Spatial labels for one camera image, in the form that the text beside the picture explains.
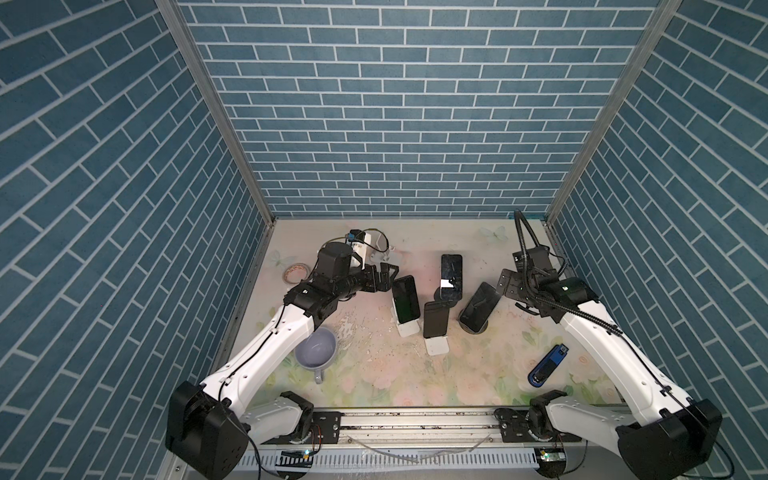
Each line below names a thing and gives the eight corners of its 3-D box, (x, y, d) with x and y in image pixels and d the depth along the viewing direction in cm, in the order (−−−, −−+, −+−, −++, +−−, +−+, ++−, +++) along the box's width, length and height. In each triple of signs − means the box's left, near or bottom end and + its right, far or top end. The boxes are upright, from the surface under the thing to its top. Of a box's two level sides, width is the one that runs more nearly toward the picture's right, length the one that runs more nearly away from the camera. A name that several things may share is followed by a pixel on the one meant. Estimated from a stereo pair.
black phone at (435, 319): (422, 340, 90) (426, 316, 78) (421, 326, 93) (425, 301, 81) (445, 340, 90) (452, 316, 78) (443, 326, 93) (451, 301, 81)
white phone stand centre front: (428, 356, 88) (428, 352, 86) (425, 341, 91) (425, 337, 88) (449, 353, 88) (451, 349, 86) (446, 338, 91) (447, 334, 89)
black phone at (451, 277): (439, 307, 97) (444, 287, 88) (436, 275, 106) (440, 254, 96) (460, 307, 97) (467, 287, 88) (455, 276, 106) (461, 254, 96)
